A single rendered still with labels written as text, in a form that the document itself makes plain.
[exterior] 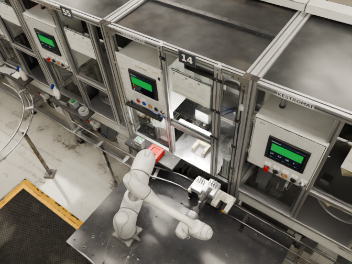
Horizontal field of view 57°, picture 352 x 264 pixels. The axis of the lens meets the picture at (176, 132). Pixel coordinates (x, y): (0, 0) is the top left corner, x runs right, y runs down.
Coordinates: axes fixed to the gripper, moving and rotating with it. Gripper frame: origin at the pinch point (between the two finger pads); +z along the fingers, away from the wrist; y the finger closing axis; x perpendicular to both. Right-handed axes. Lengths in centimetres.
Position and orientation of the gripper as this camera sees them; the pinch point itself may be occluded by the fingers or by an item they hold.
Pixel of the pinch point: (208, 193)
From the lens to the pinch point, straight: 255.8
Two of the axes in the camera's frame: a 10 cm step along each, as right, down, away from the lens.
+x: -8.2, -4.0, 4.0
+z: 5.6, -6.6, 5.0
